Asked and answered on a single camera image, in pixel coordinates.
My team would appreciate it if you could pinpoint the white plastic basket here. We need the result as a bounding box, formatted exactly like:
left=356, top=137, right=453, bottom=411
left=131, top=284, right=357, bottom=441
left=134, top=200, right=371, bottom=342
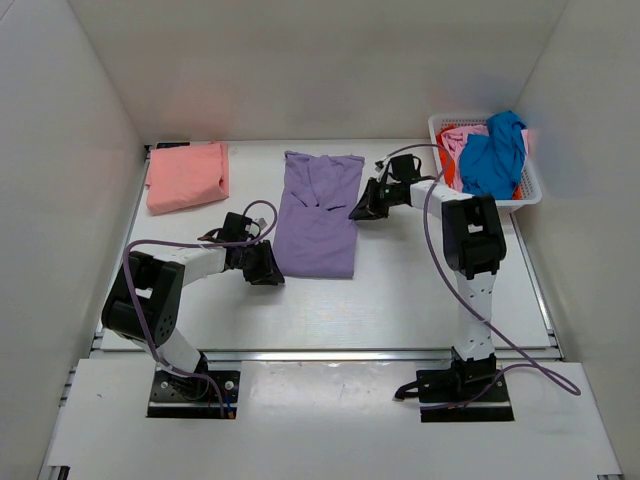
left=428, top=113, right=542, bottom=211

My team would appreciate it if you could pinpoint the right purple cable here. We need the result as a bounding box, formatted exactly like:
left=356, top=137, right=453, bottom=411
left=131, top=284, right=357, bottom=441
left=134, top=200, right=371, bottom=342
left=379, top=144, right=582, bottom=414

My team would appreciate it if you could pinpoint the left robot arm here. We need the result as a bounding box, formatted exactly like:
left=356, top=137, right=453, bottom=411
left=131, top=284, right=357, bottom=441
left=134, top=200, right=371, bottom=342
left=101, top=212, right=285, bottom=401

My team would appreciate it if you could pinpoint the light pink t shirt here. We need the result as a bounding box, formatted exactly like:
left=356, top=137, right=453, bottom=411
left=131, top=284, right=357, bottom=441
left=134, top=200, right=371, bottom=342
left=443, top=124, right=488, bottom=192

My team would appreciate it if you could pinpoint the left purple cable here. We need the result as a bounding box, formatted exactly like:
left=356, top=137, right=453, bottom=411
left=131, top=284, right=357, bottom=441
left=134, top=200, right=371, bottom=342
left=122, top=200, right=279, bottom=419

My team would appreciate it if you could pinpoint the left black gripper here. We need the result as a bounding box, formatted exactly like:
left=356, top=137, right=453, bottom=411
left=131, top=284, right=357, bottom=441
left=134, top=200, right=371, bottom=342
left=233, top=239, right=285, bottom=287

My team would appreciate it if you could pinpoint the blue t shirt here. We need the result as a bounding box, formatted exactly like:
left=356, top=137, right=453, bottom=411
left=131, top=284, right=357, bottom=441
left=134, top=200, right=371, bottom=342
left=458, top=111, right=527, bottom=200

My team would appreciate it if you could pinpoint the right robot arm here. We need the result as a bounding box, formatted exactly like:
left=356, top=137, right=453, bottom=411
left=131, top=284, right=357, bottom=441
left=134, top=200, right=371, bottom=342
left=349, top=154, right=506, bottom=401

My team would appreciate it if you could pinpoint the orange t shirt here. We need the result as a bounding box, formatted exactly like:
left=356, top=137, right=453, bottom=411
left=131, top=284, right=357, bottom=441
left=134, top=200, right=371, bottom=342
left=436, top=125, right=456, bottom=187

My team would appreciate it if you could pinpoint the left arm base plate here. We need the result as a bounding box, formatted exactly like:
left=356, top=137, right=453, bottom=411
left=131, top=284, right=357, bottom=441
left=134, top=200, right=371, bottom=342
left=147, top=368, right=241, bottom=420

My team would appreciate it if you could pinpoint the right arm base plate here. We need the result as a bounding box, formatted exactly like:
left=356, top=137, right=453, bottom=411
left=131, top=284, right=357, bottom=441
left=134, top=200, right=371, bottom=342
left=393, top=369, right=515, bottom=423

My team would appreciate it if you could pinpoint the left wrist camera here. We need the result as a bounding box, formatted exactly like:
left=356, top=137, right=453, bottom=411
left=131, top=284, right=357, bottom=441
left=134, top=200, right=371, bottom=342
left=248, top=217, right=268, bottom=237

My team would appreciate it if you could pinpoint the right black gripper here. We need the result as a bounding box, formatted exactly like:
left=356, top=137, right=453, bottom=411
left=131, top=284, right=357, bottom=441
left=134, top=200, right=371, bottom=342
left=350, top=178, right=401, bottom=221

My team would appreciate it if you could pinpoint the purple t shirt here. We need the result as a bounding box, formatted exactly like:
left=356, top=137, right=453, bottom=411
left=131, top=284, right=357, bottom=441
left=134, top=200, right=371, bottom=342
left=273, top=151, right=365, bottom=279

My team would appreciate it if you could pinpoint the folded pink t shirt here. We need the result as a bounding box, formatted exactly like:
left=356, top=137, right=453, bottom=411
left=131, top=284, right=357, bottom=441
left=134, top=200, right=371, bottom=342
left=145, top=142, right=230, bottom=216

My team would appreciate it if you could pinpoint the purple cable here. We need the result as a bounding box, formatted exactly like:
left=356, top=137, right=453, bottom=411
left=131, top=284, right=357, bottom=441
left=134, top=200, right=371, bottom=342
left=379, top=144, right=582, bottom=414
left=122, top=200, right=279, bottom=419

